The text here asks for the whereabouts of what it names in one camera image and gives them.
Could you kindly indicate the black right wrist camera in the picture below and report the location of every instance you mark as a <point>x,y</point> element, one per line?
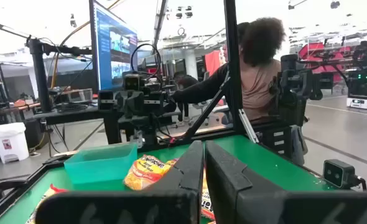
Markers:
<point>132,83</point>

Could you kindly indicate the person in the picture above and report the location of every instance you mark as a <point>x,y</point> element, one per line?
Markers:
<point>186,81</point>
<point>258,84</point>

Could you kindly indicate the red roast beef ramen packet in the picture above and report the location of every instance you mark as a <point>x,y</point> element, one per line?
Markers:
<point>54,188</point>

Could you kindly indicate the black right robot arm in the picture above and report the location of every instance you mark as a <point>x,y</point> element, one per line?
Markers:
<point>143,130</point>

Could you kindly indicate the black background robot arm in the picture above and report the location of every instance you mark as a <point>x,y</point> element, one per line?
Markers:
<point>292,93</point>

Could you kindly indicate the teal translucent plastic bin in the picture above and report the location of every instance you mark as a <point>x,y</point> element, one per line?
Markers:
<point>99,168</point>

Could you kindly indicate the large computer monitor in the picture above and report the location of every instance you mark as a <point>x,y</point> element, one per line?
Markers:
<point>115,46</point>

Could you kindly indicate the black drawer unit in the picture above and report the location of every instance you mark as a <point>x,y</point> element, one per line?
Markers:
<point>273,140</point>

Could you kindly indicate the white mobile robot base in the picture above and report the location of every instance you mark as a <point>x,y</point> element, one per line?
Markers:
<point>365,90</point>

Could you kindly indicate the white trash bin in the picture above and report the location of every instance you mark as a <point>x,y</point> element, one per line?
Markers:
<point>9,143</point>

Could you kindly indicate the black table-level camera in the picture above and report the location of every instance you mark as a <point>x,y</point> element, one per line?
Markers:
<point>337,173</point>

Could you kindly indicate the grey hanging cloth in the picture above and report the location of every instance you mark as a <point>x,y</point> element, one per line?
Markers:
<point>299,144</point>

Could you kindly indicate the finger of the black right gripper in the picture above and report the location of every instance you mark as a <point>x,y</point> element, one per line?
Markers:
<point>123,104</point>
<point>137,104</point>

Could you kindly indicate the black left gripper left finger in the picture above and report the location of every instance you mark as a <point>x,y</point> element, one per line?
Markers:
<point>177,193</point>

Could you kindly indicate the black vertical frame post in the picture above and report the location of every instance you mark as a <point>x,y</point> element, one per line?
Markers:
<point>233,62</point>

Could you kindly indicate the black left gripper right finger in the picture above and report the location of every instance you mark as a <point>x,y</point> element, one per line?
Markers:
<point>233,193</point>

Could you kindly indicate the grey electronics box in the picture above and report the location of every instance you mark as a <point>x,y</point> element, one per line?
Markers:
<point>77,95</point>

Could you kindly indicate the orange chicken ramen packet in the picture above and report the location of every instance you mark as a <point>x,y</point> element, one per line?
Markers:
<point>207,199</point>
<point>146,172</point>

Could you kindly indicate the red background structure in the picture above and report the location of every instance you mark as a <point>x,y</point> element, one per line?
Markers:
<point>311,51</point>

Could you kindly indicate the black desk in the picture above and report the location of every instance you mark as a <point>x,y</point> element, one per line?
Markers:
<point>77,115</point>

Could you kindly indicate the black diagonal frame brace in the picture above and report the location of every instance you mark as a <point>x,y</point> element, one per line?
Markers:
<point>206,113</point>

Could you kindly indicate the silver metal strip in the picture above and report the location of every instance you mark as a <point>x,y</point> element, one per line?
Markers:
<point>249,126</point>

